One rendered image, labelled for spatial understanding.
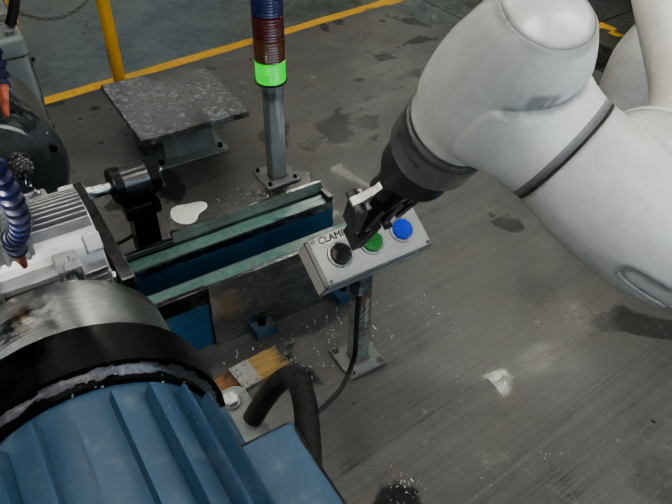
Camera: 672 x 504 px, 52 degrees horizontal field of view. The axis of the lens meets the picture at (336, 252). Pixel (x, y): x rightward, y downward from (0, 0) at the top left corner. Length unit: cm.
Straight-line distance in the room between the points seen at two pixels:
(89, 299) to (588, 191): 51
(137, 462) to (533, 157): 35
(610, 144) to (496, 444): 62
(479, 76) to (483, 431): 67
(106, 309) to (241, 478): 38
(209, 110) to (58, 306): 86
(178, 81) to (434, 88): 116
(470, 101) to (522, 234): 91
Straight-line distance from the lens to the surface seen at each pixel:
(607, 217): 55
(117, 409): 41
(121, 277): 98
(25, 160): 118
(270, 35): 133
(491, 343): 120
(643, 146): 56
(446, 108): 55
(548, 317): 127
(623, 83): 152
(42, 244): 98
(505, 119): 53
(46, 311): 77
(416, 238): 97
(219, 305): 111
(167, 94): 162
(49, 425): 42
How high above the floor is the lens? 168
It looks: 42 degrees down
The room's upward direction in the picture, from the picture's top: 1 degrees clockwise
